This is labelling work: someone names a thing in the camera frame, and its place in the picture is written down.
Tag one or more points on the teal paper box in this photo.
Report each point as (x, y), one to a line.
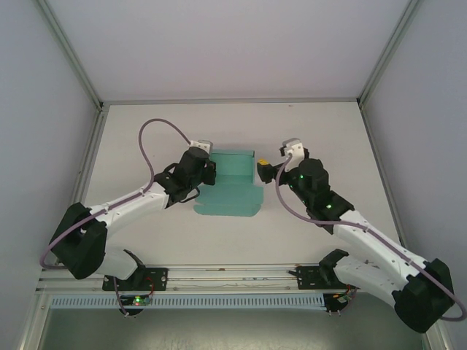
(233, 197)

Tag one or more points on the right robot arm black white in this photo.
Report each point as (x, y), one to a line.
(372, 240)

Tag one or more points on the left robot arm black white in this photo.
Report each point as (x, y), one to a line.
(127, 204)

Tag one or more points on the small circuit board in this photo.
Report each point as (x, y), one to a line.
(344, 298)

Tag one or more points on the circuit board with green light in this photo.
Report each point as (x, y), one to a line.
(136, 300)

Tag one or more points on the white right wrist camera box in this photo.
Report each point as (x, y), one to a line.
(293, 148)

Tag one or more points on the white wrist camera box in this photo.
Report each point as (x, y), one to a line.
(200, 144)
(293, 148)

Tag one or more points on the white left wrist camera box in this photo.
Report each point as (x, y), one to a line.
(200, 144)

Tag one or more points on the aluminium frame crossbar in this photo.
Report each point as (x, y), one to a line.
(230, 100)

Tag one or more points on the aluminium table side rail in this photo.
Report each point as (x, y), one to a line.
(87, 171)
(379, 171)

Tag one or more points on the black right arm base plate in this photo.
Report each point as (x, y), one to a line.
(308, 279)

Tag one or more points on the aluminium mounting rail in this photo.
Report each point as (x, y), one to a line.
(233, 277)

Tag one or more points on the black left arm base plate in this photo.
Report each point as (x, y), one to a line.
(160, 279)

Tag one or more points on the aluminium frame post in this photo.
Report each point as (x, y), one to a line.
(69, 51)
(390, 51)

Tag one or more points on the aluminium frame leg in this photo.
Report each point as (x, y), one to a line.
(438, 339)
(34, 321)

